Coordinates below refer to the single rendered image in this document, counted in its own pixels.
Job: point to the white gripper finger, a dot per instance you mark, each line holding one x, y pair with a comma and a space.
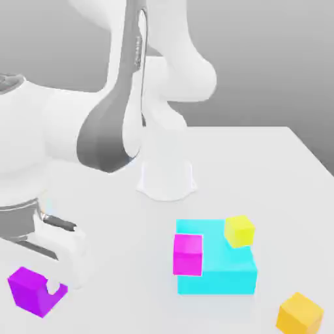
53, 287
76, 275

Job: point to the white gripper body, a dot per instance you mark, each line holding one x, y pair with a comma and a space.
65, 248

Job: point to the small purple cube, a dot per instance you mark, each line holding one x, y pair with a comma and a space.
27, 292

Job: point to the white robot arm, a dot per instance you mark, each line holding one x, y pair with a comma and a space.
62, 122

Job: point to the small magenta cube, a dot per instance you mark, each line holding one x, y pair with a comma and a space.
188, 254

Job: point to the small yellow cube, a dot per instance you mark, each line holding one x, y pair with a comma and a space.
239, 231

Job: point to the small orange cube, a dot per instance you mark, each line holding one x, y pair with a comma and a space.
298, 314

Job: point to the large cyan box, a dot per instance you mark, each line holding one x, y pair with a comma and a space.
224, 271

